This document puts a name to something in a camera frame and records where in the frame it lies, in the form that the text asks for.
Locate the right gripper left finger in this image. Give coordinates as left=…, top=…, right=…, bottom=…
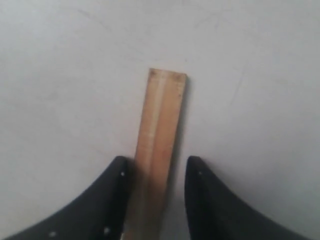
left=8, top=156, right=130, bottom=240

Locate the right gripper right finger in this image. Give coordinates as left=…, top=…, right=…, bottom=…
left=184, top=156, right=304, bottom=240

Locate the wooden stick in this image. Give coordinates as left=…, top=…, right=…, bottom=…
left=122, top=68, right=187, bottom=240

